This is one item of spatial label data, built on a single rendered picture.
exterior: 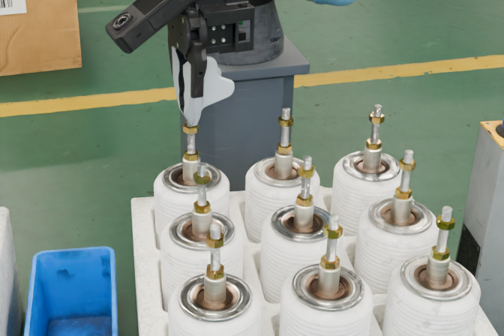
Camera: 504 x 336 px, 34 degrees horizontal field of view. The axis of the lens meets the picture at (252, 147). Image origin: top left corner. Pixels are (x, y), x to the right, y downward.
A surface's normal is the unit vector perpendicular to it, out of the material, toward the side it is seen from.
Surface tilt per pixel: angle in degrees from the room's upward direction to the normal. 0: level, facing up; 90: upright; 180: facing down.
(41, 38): 89
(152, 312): 0
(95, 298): 88
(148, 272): 0
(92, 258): 88
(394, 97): 0
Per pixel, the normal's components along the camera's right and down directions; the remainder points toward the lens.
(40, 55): 0.33, 0.44
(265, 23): 0.66, 0.09
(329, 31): 0.03, -0.88
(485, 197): -0.99, 0.06
